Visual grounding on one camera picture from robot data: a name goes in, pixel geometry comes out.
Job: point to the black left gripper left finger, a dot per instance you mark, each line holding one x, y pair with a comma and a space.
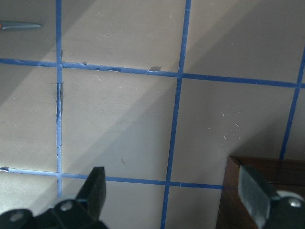
92, 194

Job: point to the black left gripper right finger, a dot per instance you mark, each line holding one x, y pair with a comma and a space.
257, 196

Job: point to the dark wooden drawer cabinet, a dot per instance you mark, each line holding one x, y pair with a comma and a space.
287, 177

